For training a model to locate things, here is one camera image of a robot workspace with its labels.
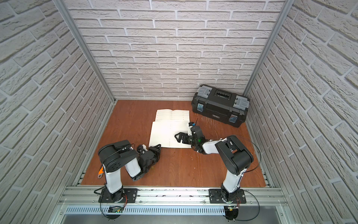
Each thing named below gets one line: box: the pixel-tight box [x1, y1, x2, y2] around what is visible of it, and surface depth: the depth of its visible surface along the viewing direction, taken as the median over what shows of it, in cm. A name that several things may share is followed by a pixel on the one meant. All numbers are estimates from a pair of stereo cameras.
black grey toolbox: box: [191, 84, 250, 128], surface depth 99 cm
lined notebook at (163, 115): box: [155, 109, 190, 122], surface depth 109 cm
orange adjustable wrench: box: [97, 164, 104, 179], surface depth 83 cm
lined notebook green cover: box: [148, 120, 192, 148], surface depth 99 cm
